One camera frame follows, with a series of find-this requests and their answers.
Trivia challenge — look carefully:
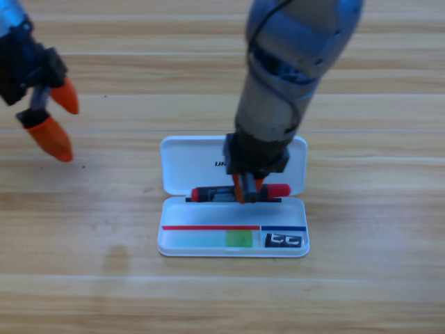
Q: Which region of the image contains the black eraser with white print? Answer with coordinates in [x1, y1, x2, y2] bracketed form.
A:
[264, 232, 302, 249]

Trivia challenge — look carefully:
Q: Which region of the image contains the green glue stick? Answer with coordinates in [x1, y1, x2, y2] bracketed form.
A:
[169, 229, 257, 249]

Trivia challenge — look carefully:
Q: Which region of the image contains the white Unitree pencil case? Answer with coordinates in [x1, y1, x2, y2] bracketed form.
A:
[156, 134, 310, 258]

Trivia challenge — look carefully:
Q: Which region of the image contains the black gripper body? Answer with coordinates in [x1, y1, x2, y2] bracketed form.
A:
[222, 132, 291, 205]
[0, 22, 51, 111]

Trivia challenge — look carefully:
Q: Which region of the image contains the black marker with red cap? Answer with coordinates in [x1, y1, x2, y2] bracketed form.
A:
[191, 183, 291, 204]

